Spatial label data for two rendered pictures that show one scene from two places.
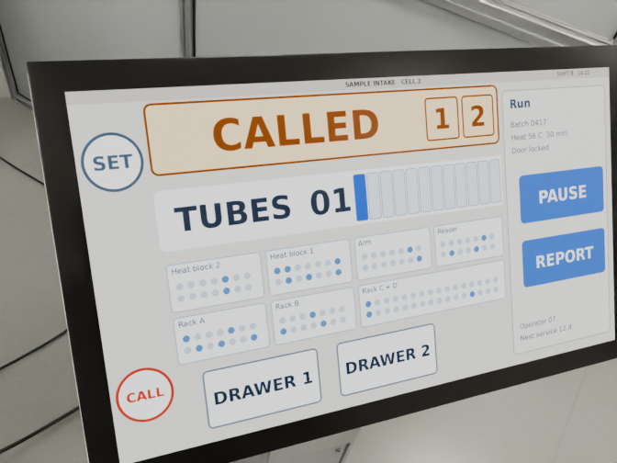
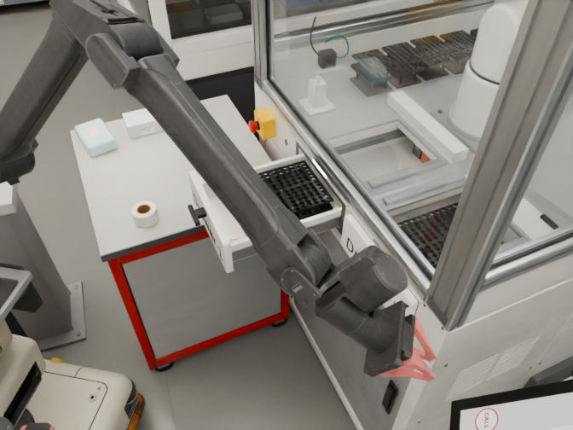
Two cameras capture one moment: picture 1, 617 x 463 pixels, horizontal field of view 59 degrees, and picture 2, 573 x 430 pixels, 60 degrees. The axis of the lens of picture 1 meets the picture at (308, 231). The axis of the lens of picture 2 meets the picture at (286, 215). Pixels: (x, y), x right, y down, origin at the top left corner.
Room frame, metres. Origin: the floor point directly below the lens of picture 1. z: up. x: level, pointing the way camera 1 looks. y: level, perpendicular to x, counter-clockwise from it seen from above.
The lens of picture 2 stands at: (0.18, -0.36, 1.80)
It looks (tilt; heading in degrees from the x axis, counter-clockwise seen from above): 45 degrees down; 133
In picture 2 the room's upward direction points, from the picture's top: straight up
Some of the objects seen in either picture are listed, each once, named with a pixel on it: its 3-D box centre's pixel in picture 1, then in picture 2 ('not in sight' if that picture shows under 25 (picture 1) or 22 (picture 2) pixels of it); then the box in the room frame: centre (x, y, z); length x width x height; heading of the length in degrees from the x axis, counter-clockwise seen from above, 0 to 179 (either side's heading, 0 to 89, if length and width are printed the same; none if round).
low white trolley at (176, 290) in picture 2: not in sight; (189, 239); (-0.96, 0.32, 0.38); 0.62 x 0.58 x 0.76; 158
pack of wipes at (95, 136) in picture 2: not in sight; (95, 136); (-1.23, 0.20, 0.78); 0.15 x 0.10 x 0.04; 168
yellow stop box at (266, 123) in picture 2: not in sight; (263, 124); (-0.78, 0.55, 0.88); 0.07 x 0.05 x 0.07; 158
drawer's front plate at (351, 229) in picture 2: not in sight; (375, 270); (-0.17, 0.32, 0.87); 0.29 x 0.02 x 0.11; 158
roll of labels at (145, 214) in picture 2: not in sight; (145, 213); (-0.81, 0.10, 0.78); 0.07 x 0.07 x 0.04
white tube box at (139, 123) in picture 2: not in sight; (144, 122); (-1.17, 0.36, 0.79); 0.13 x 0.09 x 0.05; 67
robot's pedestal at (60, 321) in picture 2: not in sight; (12, 261); (-1.34, -0.20, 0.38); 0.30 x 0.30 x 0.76; 63
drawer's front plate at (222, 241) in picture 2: not in sight; (210, 219); (-0.58, 0.16, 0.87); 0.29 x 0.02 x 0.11; 158
